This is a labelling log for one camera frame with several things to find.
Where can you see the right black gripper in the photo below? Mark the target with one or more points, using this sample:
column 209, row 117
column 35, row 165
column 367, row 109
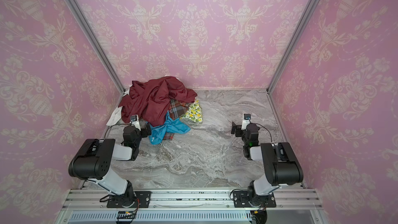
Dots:
column 237, row 129

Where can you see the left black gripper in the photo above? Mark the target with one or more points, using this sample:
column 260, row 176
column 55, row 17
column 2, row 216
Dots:
column 144, row 130

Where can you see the red plaid cloth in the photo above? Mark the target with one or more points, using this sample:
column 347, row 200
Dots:
column 176, row 110

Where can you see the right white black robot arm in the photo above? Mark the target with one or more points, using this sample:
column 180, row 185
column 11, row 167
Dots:
column 281, row 167

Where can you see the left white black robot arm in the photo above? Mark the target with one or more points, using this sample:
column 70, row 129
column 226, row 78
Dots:
column 93, row 163

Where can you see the maroon cloth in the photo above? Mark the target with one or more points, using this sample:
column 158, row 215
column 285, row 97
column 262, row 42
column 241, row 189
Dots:
column 151, row 100

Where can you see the white cloth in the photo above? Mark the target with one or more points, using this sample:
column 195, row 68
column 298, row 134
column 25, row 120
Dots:
column 115, row 116

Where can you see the teal blue cloth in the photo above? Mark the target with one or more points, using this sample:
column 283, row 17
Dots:
column 170, row 126

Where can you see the lemon print cloth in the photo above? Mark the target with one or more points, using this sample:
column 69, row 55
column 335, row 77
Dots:
column 194, row 113

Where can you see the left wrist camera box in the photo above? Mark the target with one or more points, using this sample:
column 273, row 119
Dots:
column 134, row 121

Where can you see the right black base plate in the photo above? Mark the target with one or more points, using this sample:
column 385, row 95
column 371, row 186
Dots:
column 245, row 199

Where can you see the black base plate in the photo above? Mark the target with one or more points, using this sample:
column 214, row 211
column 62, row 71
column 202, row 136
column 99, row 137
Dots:
column 245, row 199
column 141, row 199

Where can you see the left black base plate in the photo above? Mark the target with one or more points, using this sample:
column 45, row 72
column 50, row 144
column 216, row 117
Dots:
column 141, row 199

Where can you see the small electronics board with wires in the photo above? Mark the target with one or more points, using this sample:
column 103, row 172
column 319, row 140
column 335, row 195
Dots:
column 125, row 217

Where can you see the aluminium front rail frame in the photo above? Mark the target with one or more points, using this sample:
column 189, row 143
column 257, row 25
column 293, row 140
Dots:
column 295, row 205

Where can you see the left aluminium corner post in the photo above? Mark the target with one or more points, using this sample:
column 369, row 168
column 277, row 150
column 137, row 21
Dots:
column 78, row 13

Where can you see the aluminium corner post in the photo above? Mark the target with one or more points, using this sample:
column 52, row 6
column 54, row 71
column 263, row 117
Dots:
column 78, row 13
column 299, row 30

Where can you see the right aluminium corner post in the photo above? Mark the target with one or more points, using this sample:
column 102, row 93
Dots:
column 299, row 30

